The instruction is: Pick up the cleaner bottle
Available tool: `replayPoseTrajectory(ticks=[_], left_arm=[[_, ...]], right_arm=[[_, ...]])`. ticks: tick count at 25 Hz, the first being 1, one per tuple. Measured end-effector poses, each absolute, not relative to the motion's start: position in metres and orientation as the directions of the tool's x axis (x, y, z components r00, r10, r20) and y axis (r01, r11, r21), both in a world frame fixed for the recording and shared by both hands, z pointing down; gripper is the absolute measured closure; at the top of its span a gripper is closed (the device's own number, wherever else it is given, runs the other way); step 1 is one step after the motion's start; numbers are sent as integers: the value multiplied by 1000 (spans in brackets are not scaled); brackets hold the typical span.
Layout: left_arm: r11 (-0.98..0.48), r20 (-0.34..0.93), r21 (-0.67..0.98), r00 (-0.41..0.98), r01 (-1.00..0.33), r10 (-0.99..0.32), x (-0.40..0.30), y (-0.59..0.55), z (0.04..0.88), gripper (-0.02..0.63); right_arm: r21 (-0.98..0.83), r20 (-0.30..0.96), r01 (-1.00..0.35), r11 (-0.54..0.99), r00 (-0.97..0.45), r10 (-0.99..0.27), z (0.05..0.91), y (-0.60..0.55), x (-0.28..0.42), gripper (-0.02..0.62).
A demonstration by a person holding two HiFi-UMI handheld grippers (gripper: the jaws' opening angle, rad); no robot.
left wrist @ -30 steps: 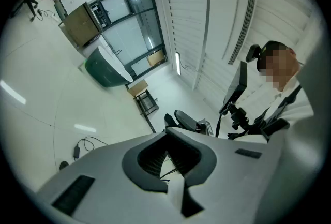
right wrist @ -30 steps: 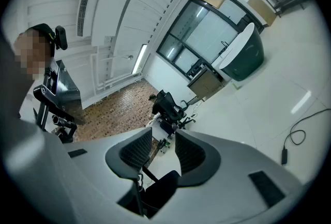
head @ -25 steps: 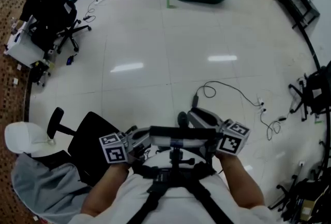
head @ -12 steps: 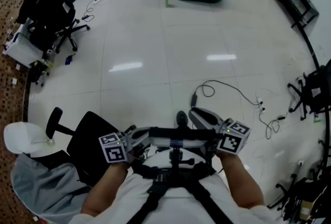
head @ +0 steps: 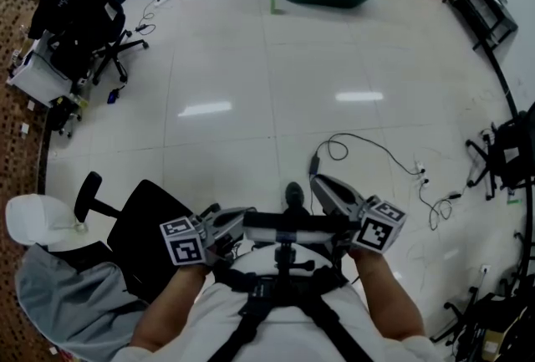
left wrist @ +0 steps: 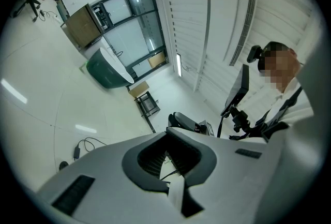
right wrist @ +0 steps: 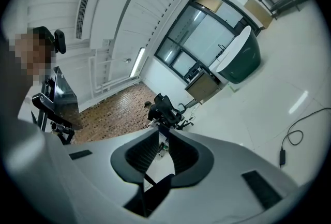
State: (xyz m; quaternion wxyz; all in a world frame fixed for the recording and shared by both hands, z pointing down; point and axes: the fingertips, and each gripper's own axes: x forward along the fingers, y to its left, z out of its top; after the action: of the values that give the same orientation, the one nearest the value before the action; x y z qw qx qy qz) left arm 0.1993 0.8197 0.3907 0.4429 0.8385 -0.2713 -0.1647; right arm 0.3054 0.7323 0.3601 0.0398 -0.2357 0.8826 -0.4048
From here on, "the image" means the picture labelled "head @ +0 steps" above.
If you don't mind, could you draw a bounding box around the black chest camera bar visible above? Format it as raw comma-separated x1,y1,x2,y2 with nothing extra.
243,212,361,247

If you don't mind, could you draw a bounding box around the person's white shirt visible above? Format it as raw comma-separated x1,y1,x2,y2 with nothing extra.
102,245,444,362

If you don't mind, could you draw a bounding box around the brown cardboard box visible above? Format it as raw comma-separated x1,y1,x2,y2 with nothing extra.
480,326,507,358

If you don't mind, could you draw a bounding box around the person's left forearm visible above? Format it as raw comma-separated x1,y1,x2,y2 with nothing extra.
131,262,217,353

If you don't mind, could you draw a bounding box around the person's right black shoe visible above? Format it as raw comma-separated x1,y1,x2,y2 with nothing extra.
283,181,306,211

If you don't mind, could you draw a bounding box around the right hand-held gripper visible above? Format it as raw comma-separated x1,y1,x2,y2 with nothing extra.
311,175,407,256

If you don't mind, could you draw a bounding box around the person's right trouser leg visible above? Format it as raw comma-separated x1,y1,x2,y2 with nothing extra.
280,205,313,219

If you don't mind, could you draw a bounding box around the grey jacket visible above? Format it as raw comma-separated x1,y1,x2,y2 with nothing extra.
14,245,150,361

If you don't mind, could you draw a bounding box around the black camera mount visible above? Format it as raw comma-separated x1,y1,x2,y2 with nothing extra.
273,242,315,282

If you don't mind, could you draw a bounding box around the white desk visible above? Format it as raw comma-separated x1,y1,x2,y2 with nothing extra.
6,36,91,109

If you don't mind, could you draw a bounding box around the person's right forearm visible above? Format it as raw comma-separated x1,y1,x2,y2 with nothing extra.
349,247,427,343

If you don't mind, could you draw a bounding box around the black round wheeled device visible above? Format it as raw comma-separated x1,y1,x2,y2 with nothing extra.
46,99,84,139

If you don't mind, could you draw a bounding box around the black chest harness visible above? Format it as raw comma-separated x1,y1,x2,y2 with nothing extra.
212,263,377,362

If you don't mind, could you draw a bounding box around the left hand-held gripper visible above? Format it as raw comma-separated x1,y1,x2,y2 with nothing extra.
160,203,252,268

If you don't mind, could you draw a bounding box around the black power adapter with cable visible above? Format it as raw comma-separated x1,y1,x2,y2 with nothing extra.
419,180,463,232
134,0,162,36
308,133,421,186

